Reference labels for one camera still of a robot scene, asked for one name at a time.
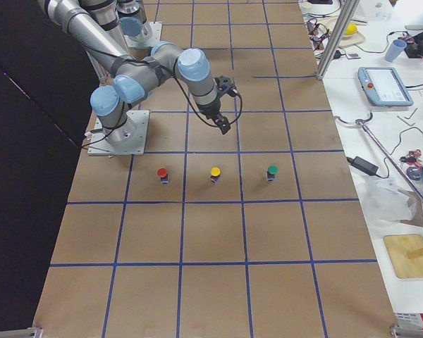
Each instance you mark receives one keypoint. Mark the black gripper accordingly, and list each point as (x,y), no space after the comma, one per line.
(211,111)

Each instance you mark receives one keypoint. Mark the yellow push button switch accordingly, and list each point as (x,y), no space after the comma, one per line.
(215,174)

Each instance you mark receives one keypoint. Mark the metal walking cane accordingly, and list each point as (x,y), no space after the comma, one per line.
(360,123)

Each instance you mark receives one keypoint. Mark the beige tray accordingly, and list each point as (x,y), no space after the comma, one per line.
(326,25)

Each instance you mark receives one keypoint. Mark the black power adapter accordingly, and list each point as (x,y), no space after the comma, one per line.
(362,165)

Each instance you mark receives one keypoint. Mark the yellow lemon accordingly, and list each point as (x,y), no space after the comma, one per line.
(350,30)

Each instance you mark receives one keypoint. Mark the teach pendant tablet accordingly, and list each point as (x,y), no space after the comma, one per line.
(383,87)

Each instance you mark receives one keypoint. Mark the clear plastic bag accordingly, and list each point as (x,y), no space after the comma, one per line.
(385,200)

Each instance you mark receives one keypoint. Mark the blue plastic cup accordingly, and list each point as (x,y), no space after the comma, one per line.
(395,49)

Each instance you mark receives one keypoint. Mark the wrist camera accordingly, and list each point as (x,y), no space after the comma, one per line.
(225,85)

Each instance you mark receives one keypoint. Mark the green push button switch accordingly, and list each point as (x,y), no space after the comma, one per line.
(271,173)

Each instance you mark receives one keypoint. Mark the red push button switch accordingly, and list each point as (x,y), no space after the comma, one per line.
(163,175)

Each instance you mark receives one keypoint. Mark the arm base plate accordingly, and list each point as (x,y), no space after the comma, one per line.
(126,140)
(143,36)

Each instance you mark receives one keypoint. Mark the aluminium frame post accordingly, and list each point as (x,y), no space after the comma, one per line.
(346,15)

